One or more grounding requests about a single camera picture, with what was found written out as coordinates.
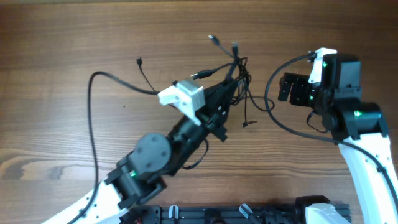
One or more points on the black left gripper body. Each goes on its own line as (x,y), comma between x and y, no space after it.
(210,127)

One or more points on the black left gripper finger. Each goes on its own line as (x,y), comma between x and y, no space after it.
(217,104)
(226,88)

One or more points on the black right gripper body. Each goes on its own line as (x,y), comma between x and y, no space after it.
(301,94)

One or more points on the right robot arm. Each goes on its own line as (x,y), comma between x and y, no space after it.
(333,91)

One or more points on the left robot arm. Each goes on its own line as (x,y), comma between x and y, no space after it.
(137,177)

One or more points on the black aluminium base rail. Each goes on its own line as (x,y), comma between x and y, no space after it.
(307,209)

